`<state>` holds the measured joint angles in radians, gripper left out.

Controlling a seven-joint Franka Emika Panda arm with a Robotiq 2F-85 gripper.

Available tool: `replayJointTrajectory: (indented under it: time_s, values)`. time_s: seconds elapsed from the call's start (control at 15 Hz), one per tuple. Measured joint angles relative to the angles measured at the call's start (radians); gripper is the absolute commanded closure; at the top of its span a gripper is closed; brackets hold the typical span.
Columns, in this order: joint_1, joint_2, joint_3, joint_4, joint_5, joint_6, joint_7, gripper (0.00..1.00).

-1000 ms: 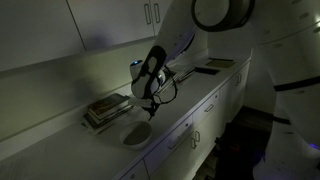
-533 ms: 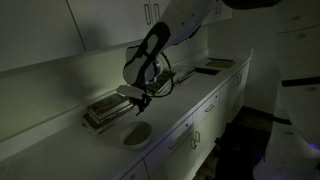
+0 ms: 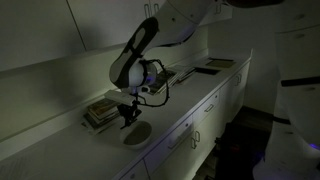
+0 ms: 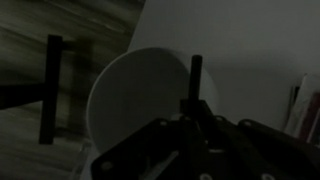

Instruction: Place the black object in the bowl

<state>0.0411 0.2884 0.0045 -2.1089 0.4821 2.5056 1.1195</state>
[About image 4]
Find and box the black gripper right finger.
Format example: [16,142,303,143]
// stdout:
[199,99,320,180]

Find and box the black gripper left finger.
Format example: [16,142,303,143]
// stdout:
[89,98,210,180]

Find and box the white bowl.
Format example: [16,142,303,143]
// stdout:
[85,47,219,156]

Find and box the dark picture cover book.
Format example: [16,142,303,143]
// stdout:
[298,91,320,145]

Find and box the black T-shaped frame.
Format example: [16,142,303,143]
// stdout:
[0,34,64,146]

